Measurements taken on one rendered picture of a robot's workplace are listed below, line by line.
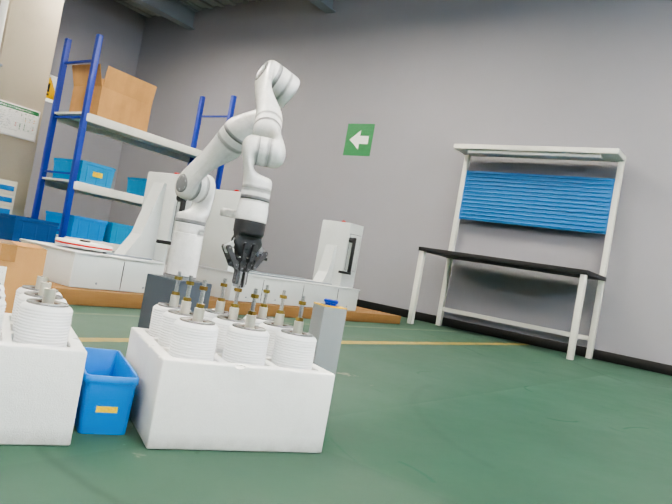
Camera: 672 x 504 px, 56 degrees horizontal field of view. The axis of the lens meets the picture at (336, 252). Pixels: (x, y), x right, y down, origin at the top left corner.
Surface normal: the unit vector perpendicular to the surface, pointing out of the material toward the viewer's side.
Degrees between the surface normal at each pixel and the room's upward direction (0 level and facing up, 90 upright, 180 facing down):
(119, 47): 90
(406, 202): 90
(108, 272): 90
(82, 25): 90
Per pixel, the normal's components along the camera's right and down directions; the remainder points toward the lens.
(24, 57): 0.80, 0.13
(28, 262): 0.50, 0.07
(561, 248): -0.58, -0.12
